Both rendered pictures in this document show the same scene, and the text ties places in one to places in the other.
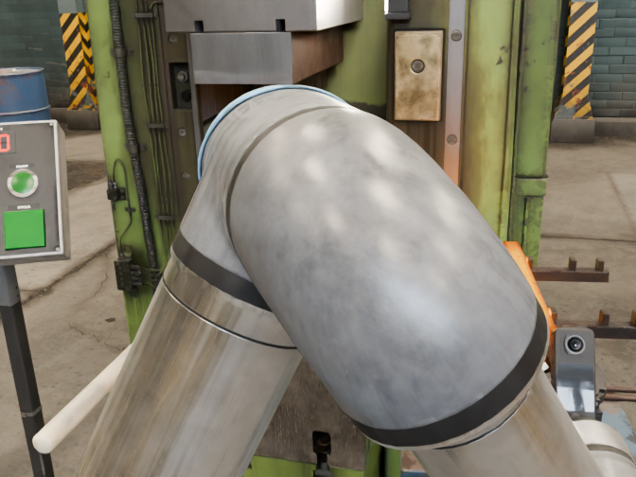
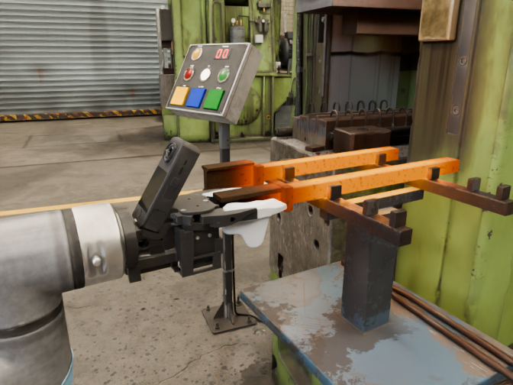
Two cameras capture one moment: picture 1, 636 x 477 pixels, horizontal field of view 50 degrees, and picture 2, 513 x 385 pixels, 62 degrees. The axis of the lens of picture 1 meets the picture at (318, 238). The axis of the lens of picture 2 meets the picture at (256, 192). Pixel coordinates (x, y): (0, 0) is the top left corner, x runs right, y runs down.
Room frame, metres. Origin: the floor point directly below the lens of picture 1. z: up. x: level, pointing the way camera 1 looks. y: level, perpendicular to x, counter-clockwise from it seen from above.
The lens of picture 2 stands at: (0.49, -0.75, 1.15)
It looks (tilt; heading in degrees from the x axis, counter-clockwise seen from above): 18 degrees down; 53
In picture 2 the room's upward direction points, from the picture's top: straight up
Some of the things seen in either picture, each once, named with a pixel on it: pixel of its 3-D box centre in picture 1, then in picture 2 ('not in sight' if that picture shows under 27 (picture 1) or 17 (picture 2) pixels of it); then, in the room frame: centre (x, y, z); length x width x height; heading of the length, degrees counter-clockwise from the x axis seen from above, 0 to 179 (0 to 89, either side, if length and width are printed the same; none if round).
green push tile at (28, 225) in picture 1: (25, 229); (214, 99); (1.29, 0.58, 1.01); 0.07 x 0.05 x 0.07; 100
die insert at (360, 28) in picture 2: (293, 82); (395, 24); (1.56, 0.04, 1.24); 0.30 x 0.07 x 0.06; 165
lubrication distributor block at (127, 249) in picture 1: (129, 273); not in sight; (1.55, 0.46, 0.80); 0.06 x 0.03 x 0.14; 75
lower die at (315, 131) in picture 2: not in sight; (369, 124); (1.53, 0.08, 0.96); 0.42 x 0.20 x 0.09; 165
